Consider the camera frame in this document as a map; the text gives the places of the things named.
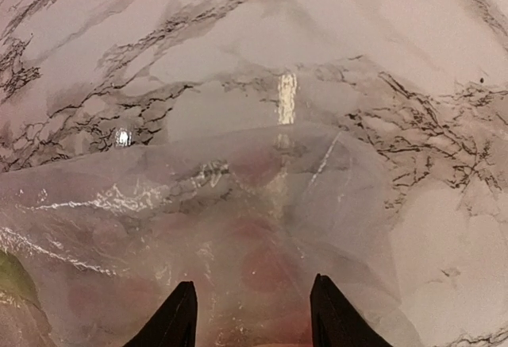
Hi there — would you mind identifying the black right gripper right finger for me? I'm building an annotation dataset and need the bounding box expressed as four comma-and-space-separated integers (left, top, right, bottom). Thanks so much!
310, 274, 391, 347

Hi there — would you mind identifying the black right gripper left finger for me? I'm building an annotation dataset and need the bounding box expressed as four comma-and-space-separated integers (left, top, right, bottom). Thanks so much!
124, 281, 198, 347

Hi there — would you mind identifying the clear zip top bag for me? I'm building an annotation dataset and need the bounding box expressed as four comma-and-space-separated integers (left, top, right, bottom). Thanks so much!
1, 125, 421, 346

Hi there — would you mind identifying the green fake cabbage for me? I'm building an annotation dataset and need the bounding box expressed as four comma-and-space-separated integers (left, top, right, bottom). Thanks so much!
1, 251, 42, 310

